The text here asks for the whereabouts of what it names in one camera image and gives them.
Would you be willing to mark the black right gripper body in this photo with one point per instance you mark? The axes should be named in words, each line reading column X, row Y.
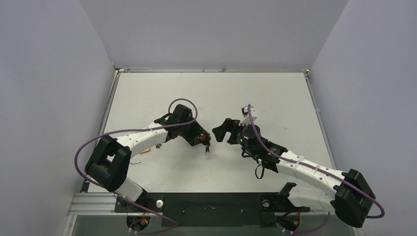
column 232, row 131

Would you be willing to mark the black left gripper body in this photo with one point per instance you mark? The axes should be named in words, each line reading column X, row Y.
column 191, row 132

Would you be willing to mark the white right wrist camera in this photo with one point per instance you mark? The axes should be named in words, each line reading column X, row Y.
column 249, row 115

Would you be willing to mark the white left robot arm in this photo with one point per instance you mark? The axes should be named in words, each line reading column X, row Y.
column 108, row 165

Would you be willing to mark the large brass padlock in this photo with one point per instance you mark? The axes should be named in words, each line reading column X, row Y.
column 134, row 162

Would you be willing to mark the black headed key bunch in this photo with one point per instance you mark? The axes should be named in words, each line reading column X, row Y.
column 206, row 148

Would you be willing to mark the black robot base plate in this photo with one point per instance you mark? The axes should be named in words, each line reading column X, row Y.
column 222, row 209

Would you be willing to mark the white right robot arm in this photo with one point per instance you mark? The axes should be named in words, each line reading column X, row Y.
column 347, row 194

